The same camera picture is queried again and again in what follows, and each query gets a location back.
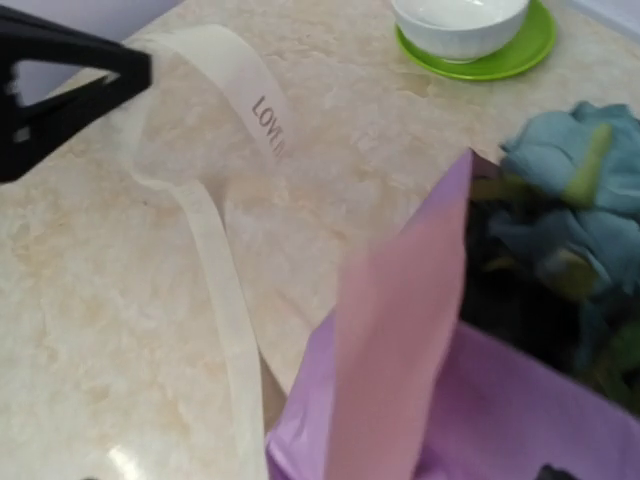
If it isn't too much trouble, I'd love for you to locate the blue hydrangea fake flower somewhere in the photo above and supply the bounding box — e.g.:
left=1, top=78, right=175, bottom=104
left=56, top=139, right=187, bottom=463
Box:
left=487, top=99, right=640, bottom=376

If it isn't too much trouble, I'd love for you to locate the pink wrapping paper sheet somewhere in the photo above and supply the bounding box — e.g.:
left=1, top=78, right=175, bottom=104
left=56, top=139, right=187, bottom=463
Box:
left=324, top=200, right=466, bottom=479

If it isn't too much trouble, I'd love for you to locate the purple wrapping paper sheet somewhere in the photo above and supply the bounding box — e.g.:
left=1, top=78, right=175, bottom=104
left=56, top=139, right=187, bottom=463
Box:
left=266, top=151, right=639, bottom=479

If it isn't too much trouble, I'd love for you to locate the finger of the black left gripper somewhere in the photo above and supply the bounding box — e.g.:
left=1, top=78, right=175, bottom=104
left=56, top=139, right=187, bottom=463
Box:
left=1, top=72, right=151, bottom=183
left=1, top=7, right=152, bottom=100

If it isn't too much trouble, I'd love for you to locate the cream printed ribbon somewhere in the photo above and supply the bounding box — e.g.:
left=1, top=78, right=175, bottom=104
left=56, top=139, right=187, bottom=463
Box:
left=107, top=22, right=296, bottom=480

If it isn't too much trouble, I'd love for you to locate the green plate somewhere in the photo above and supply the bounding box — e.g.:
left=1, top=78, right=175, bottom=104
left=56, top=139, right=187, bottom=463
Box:
left=395, top=1, right=556, bottom=81

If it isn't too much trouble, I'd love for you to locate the white ceramic bowl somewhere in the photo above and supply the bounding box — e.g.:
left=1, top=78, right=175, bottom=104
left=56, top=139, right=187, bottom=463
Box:
left=391, top=0, right=529, bottom=63

